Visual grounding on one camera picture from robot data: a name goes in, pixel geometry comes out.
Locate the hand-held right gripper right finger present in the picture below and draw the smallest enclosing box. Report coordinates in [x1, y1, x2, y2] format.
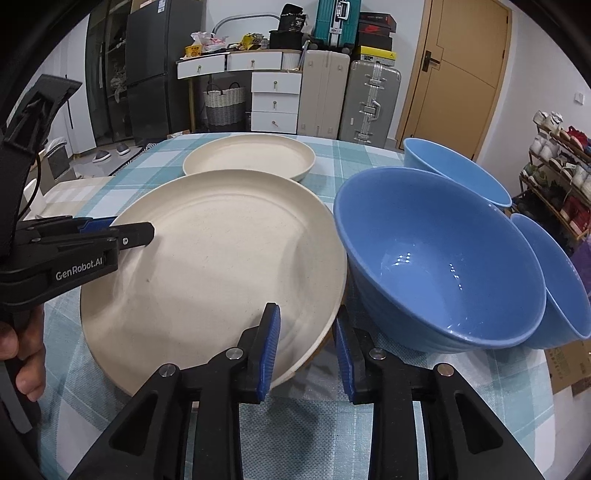
[335, 305, 546, 480]

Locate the woven laundry basket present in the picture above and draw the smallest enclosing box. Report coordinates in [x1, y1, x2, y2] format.
[203, 82, 247, 134]

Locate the yellow black shoe box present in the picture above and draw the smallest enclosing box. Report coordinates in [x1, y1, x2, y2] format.
[353, 45, 393, 63]

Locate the white drawer desk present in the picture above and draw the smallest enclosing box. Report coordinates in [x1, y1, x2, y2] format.
[175, 50, 284, 80]

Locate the beige suitcase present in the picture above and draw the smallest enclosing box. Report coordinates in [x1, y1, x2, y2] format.
[298, 48, 352, 139]

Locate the teal suitcase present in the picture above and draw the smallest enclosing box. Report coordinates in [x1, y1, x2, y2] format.
[315, 0, 362, 52]

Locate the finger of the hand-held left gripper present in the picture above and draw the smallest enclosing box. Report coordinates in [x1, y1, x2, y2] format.
[28, 222, 155, 253]
[22, 216, 117, 232]

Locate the green checked tablecloth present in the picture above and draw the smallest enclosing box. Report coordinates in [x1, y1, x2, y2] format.
[23, 131, 573, 480]

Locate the white drawer chest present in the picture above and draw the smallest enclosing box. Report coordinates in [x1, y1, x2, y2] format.
[250, 71, 303, 136]

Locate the black cable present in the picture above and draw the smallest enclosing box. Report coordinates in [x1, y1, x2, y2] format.
[17, 154, 44, 217]

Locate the wooden shoe rack with shoes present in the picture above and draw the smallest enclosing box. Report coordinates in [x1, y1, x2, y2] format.
[519, 110, 591, 232]

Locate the blue bowl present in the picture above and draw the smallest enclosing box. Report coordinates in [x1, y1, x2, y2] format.
[403, 137, 514, 209]
[510, 212, 589, 350]
[333, 166, 548, 355]

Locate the pink white plastic bag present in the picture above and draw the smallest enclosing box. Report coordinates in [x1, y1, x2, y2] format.
[191, 31, 227, 52]

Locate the cardboard box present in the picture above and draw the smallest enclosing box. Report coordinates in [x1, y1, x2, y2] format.
[545, 339, 591, 398]

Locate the stack of cream plates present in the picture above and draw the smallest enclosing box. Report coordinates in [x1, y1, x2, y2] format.
[182, 134, 316, 184]

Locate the dark glass cabinet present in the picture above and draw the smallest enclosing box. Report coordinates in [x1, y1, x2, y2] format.
[85, 9, 130, 139]

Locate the black refrigerator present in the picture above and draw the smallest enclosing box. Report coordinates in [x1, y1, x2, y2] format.
[124, 0, 206, 146]

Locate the large cream plate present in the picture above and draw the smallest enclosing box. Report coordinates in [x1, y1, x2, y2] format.
[79, 168, 348, 397]

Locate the black bag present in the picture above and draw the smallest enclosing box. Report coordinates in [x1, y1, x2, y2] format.
[279, 4, 308, 33]

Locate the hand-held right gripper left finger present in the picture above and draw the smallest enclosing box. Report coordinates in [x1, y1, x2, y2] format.
[81, 302, 282, 480]

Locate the person's left hand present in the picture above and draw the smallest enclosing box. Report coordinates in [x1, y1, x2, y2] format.
[0, 318, 47, 402]

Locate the black red shoe box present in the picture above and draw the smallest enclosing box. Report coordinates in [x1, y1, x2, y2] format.
[358, 11, 397, 35]

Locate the wooden door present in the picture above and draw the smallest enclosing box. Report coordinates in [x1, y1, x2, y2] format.
[394, 0, 513, 162]

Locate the silver suitcase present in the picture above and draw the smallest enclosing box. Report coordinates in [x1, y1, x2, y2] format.
[338, 59, 402, 147]

